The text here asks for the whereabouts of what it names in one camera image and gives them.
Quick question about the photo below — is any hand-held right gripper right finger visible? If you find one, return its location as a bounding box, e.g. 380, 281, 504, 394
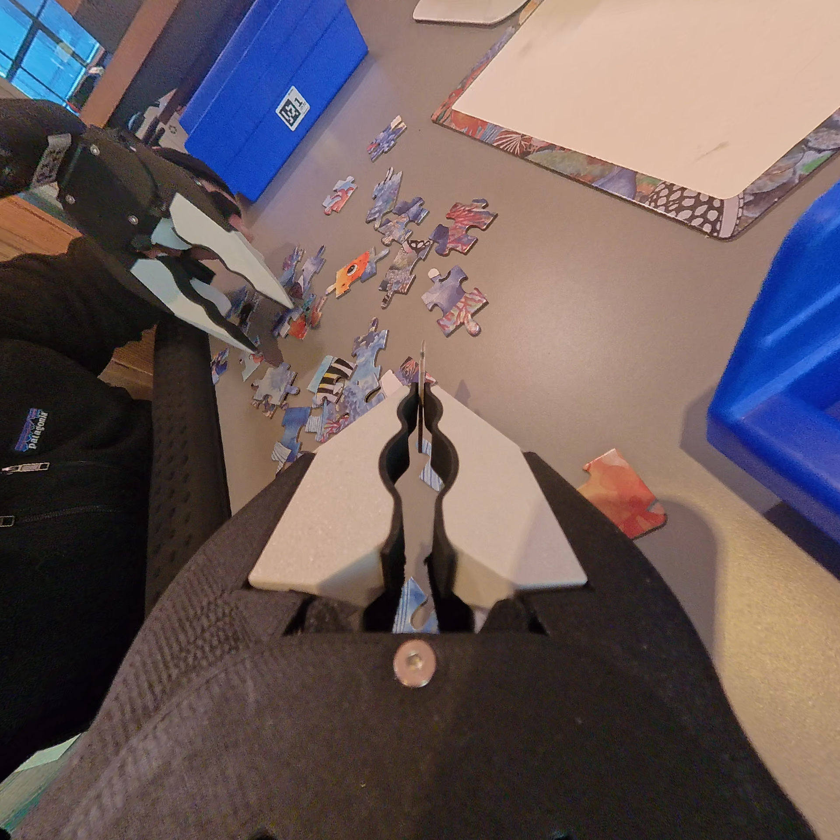
423, 384, 588, 631

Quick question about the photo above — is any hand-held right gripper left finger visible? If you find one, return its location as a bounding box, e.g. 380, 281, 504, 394
248, 384, 421, 631

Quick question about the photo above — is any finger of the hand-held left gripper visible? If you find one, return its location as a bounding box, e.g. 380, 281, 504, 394
169, 192, 295, 309
130, 256, 261, 353

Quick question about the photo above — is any single jigsaw puzzle piece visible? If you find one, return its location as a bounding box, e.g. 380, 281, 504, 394
416, 341, 429, 455

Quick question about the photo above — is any blue plastic bin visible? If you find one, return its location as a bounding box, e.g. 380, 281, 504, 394
184, 0, 370, 202

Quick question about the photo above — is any pile of jigsaw puzzle pieces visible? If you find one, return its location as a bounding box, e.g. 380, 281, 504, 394
210, 115, 668, 636

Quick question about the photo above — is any person's left forearm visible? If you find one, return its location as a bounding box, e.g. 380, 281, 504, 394
0, 236, 165, 378

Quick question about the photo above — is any person's left hand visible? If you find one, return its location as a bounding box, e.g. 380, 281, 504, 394
157, 244, 217, 284

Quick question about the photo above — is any dark perforated panel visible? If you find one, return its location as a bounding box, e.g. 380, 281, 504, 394
146, 322, 232, 614

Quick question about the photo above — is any glass window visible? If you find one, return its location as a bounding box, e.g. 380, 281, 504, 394
0, 0, 107, 107

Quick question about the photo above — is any blue plastic object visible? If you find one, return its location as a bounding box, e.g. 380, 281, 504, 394
707, 196, 840, 544

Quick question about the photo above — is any puzzle board with colourful border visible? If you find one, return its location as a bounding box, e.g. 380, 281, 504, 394
432, 0, 840, 241

